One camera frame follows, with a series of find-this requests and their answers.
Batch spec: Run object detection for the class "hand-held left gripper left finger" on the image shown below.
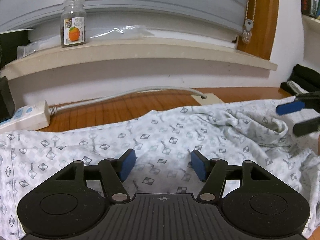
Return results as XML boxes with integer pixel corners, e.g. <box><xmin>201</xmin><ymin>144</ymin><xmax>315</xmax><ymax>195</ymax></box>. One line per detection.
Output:
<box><xmin>54</xmin><ymin>148</ymin><xmax>137</xmax><ymax>203</ymax></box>

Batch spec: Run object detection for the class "black folded sweater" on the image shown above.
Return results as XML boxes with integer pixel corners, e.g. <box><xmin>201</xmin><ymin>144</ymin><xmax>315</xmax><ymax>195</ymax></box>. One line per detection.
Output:
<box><xmin>291</xmin><ymin>64</ymin><xmax>320</xmax><ymax>92</ymax></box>

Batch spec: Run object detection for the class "black power adapter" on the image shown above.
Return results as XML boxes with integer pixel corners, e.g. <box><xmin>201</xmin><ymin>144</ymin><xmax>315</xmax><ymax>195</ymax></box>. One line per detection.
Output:
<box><xmin>0</xmin><ymin>76</ymin><xmax>15</xmax><ymax>121</ymax></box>

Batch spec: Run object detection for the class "white window blind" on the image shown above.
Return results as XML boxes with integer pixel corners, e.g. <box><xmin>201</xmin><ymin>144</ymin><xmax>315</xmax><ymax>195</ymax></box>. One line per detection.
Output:
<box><xmin>0</xmin><ymin>0</ymin><xmax>250</xmax><ymax>42</ymax></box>

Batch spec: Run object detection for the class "clear blind cord weight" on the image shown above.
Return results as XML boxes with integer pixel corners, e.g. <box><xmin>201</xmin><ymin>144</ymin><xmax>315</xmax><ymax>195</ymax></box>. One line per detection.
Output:
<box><xmin>241</xmin><ymin>19</ymin><xmax>255</xmax><ymax>45</ymax></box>

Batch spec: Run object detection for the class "black box device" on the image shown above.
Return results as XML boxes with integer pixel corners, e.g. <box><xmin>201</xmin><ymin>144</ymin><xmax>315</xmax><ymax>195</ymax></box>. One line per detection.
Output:
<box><xmin>0</xmin><ymin>28</ymin><xmax>35</xmax><ymax>68</ymax></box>

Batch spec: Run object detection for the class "blind ball chain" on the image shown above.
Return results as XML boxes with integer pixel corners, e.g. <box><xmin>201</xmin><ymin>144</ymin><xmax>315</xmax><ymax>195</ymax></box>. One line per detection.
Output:
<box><xmin>246</xmin><ymin>0</ymin><xmax>258</xmax><ymax>22</ymax></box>

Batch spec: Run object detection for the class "beige window sill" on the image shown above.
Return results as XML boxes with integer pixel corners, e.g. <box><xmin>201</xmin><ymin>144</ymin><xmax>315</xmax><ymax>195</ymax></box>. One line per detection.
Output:
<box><xmin>0</xmin><ymin>37</ymin><xmax>278</xmax><ymax>80</ymax></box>

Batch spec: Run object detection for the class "white power strip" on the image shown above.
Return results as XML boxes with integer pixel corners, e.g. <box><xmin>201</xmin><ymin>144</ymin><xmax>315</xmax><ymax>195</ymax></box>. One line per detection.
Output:
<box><xmin>0</xmin><ymin>100</ymin><xmax>51</xmax><ymax>133</ymax></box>

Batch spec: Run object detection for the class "clear bottle orange label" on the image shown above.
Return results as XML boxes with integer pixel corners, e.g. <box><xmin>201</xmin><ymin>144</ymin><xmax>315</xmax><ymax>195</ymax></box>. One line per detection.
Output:
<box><xmin>59</xmin><ymin>0</ymin><xmax>87</xmax><ymax>48</ymax></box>

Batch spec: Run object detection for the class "beige cable outlet plate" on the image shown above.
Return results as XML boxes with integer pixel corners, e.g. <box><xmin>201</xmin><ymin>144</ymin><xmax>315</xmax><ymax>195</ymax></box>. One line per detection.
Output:
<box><xmin>191</xmin><ymin>93</ymin><xmax>223</xmax><ymax>106</ymax></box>

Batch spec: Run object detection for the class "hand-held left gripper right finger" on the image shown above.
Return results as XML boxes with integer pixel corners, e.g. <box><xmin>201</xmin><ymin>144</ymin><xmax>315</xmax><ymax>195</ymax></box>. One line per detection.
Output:
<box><xmin>190</xmin><ymin>149</ymin><xmax>273</xmax><ymax>203</ymax></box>

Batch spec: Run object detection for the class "wooden window frame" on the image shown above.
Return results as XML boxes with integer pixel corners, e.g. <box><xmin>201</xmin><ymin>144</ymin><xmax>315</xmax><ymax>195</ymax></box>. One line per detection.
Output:
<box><xmin>236</xmin><ymin>0</ymin><xmax>280</xmax><ymax>61</ymax></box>

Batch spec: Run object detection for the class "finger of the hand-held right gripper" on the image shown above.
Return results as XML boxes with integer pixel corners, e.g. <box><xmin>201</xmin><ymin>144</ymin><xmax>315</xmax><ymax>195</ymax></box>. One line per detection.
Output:
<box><xmin>276</xmin><ymin>92</ymin><xmax>320</xmax><ymax>116</ymax></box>
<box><xmin>292</xmin><ymin>116</ymin><xmax>320</xmax><ymax>137</ymax></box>

